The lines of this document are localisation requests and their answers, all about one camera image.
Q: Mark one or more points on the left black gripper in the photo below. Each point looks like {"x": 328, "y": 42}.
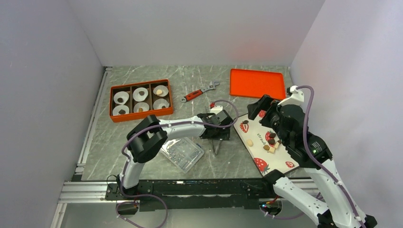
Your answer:
{"x": 224, "y": 135}

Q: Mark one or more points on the white paper cup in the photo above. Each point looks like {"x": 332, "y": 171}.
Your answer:
{"x": 120, "y": 98}
{"x": 160, "y": 104}
{"x": 141, "y": 107}
{"x": 162, "y": 87}
{"x": 140, "y": 94}
{"x": 120, "y": 110}

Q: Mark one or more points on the orange tray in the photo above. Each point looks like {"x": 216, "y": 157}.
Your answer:
{"x": 255, "y": 84}

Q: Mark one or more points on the orange chocolate box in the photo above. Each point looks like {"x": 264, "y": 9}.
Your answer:
{"x": 150, "y": 85}

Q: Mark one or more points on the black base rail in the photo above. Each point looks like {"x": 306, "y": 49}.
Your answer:
{"x": 196, "y": 194}

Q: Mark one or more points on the strawberry print white tray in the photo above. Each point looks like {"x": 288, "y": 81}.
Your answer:
{"x": 264, "y": 138}

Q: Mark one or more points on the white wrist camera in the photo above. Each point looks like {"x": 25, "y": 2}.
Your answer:
{"x": 296, "y": 97}
{"x": 215, "y": 109}

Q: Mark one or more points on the clear plastic screw box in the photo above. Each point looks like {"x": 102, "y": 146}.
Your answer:
{"x": 183, "y": 153}

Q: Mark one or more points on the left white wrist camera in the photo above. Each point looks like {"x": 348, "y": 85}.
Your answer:
{"x": 215, "y": 109}

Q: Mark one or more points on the metal tongs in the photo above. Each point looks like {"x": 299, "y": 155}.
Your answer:
{"x": 216, "y": 144}

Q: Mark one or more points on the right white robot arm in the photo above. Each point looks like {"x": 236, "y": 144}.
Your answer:
{"x": 314, "y": 156}

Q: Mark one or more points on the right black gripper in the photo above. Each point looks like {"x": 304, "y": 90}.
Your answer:
{"x": 266, "y": 103}

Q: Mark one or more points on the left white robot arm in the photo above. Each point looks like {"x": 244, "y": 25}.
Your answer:
{"x": 148, "y": 137}

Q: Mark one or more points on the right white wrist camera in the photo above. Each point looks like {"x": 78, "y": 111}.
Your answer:
{"x": 296, "y": 97}

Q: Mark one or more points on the red handled adjustable wrench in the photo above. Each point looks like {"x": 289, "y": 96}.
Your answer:
{"x": 194, "y": 94}

